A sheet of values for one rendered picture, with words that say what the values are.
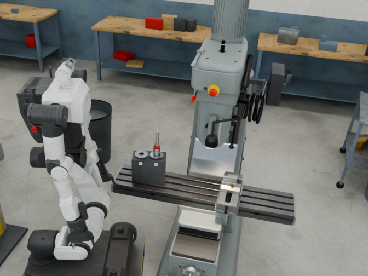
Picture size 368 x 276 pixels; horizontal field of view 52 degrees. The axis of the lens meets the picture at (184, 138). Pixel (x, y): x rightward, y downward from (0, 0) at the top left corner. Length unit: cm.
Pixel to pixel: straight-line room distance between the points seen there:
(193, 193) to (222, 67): 98
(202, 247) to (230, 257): 72
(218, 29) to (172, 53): 449
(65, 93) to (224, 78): 77
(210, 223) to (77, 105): 116
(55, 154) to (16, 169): 269
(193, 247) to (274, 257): 121
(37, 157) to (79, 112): 41
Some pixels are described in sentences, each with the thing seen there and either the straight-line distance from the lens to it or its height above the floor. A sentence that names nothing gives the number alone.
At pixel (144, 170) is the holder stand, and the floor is 104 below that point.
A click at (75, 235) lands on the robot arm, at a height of 104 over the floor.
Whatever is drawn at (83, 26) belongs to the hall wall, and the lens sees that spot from 714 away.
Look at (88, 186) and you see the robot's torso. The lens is 218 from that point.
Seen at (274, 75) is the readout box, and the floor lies 171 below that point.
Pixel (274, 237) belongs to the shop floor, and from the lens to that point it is 369.
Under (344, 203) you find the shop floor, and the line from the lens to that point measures 433.
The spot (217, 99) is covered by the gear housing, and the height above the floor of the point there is 166.
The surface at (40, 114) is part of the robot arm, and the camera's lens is 175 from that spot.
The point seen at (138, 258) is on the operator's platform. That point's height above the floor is 40.
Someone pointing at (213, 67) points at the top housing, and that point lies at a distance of 191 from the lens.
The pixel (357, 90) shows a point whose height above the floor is 23.
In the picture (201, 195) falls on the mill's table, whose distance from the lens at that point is 255.
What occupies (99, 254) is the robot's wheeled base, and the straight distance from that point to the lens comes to 267.
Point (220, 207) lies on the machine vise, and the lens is 239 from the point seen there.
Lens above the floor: 256
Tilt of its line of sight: 32 degrees down
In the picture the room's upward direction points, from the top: 4 degrees clockwise
